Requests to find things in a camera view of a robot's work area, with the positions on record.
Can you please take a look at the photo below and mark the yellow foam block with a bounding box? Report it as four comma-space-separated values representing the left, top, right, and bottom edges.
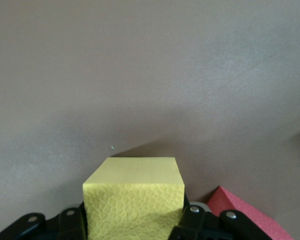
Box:
82, 156, 186, 240

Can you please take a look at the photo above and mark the brown table cover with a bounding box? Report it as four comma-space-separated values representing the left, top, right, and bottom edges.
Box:
0, 0, 300, 240

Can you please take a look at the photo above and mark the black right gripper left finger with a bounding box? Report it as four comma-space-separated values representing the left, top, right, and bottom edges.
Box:
0, 202, 88, 240

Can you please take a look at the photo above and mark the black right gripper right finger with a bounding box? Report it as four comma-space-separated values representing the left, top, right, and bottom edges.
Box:
166, 192, 266, 240

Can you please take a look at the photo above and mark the red foam block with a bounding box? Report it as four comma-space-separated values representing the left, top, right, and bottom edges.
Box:
206, 186, 295, 240

